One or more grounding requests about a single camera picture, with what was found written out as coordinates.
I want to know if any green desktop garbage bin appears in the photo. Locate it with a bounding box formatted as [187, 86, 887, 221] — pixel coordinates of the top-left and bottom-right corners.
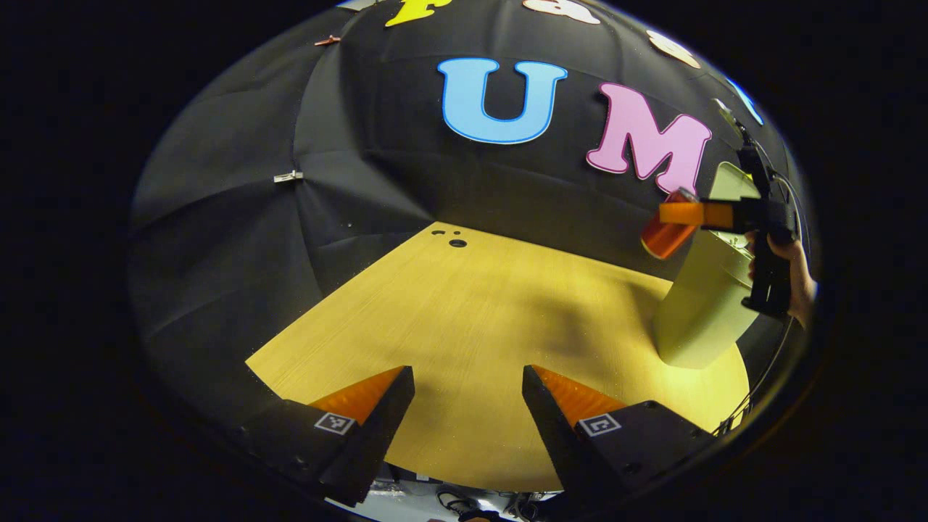
[650, 162, 769, 370]

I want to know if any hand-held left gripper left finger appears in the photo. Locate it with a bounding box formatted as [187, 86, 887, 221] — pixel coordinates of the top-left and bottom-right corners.
[239, 365, 416, 507]

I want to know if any black backdrop cloth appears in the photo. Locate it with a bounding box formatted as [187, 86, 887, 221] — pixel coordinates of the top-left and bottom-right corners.
[129, 0, 813, 436]

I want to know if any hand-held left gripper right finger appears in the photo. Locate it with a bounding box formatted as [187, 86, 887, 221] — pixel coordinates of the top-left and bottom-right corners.
[522, 365, 715, 512]

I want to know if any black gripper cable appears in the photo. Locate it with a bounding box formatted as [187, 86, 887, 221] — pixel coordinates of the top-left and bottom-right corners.
[736, 123, 807, 240]

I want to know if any orange pop can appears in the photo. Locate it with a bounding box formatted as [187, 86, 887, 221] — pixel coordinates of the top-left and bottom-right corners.
[641, 187, 700, 260]

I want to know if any wooden desktop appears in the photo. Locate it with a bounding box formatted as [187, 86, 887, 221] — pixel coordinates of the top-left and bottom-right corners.
[245, 221, 751, 494]

